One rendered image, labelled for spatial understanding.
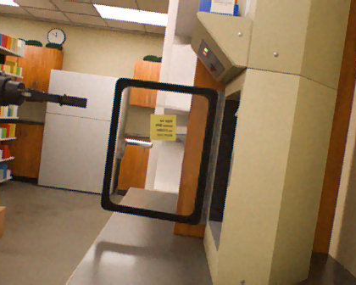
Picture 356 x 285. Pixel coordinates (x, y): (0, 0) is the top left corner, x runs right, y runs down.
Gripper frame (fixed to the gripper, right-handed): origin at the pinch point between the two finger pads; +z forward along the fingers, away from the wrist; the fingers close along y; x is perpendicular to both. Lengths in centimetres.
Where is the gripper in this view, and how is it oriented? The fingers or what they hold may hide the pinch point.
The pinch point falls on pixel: (75, 101)
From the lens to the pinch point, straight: 118.3
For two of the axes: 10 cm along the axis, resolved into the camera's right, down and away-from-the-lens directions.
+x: -1.5, 9.9, 0.5
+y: -0.1, -0.5, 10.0
